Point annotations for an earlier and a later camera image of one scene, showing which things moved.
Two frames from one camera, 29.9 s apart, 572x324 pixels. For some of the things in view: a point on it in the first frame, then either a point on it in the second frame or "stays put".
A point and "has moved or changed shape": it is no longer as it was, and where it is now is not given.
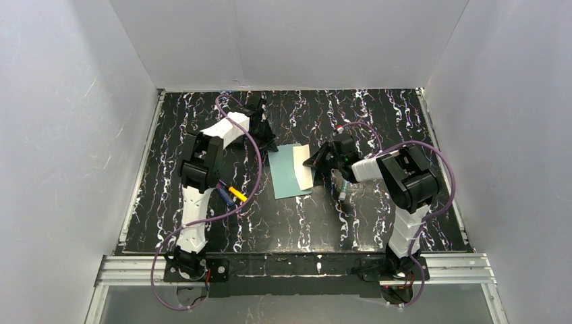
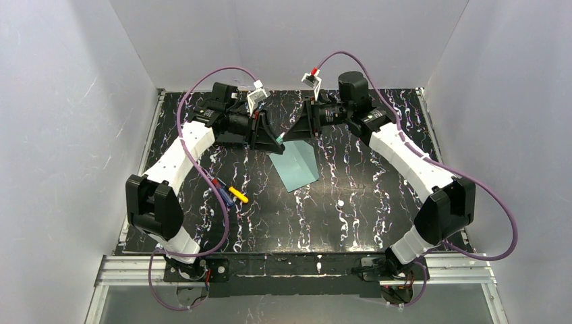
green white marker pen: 345,185 -> 280,139
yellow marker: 237,194 stays put
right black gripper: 328,155 -> 310,119
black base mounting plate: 293,275 stays put
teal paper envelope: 282,165 has moved or changed shape
